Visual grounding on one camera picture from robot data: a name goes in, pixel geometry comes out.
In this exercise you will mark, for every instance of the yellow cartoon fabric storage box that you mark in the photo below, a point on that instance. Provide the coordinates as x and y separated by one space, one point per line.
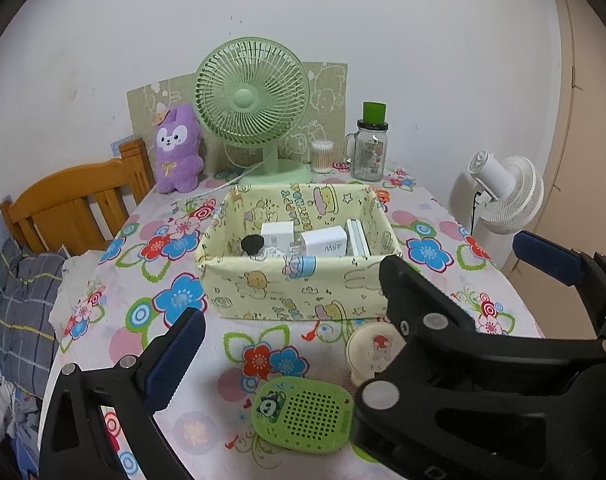
263 290

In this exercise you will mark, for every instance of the white circulator fan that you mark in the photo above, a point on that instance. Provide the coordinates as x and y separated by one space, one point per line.
513 195

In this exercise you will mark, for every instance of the round cream tin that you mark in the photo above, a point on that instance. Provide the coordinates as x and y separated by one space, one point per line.
375 352

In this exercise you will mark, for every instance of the green panda speaker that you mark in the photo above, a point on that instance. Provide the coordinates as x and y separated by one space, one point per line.
303 417

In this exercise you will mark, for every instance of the cotton swab container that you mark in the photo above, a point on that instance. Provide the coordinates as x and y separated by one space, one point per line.
322 157

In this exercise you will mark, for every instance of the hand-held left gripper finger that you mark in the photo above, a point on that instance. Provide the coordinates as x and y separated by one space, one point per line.
175 355

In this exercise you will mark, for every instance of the beige wooden door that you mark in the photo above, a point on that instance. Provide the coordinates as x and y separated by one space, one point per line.
583 135

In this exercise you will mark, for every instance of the white slim flat box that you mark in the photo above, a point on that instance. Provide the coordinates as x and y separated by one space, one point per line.
358 240

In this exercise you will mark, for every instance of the blue wall sticker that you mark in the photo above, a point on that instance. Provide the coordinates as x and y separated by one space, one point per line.
120 145

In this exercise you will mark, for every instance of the white small cube charger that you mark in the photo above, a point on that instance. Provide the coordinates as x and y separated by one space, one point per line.
277 235

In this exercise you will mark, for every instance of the purple plush toy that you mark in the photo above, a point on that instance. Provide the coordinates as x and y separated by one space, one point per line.
175 160

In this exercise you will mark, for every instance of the green desk fan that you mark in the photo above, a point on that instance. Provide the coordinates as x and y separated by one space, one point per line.
243 100

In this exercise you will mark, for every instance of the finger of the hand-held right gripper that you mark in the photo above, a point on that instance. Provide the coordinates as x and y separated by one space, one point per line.
548 258
410 292

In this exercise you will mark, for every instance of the white wide power adapter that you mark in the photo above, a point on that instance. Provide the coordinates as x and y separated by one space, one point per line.
325 242

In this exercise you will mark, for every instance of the green plastic cup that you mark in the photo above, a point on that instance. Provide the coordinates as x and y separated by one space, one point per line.
374 112

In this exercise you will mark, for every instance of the white plastic pouch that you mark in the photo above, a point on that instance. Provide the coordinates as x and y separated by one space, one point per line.
270 255

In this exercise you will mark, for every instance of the black round gadget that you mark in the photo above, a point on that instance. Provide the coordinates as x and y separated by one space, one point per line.
253 244

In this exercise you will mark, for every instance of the grey plaid bedding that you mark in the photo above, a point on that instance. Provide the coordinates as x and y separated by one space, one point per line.
18 320

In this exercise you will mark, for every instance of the beige cartoon wall sheet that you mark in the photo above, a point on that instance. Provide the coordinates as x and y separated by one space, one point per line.
328 95

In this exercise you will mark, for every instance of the glass jar mug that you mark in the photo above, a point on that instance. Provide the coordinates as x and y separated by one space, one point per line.
368 155

